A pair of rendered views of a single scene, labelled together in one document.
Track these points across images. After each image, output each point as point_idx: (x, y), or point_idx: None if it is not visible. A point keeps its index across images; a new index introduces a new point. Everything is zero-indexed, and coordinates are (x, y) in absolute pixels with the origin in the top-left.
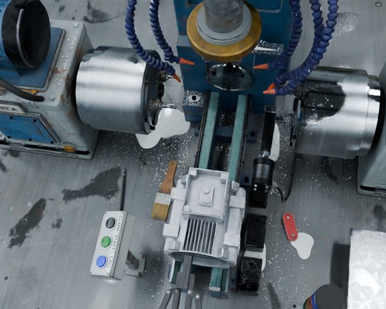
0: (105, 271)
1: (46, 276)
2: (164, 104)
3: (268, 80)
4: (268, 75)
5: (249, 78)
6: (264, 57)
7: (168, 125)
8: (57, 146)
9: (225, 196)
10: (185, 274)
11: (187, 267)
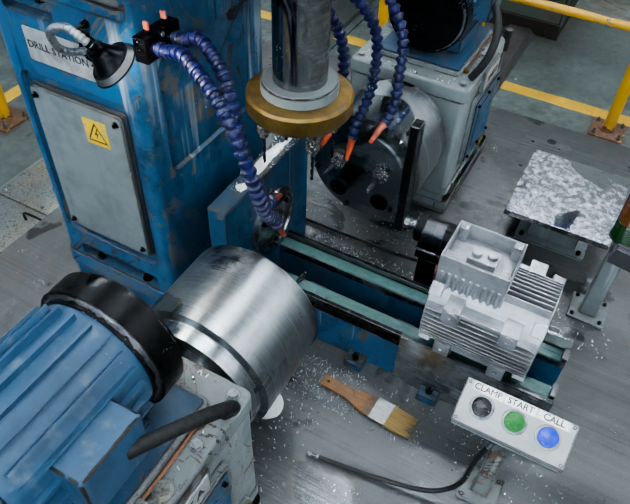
0: (569, 432)
1: None
2: None
3: (300, 187)
4: (300, 178)
5: (292, 197)
6: (297, 148)
7: None
8: None
9: (496, 233)
10: None
11: None
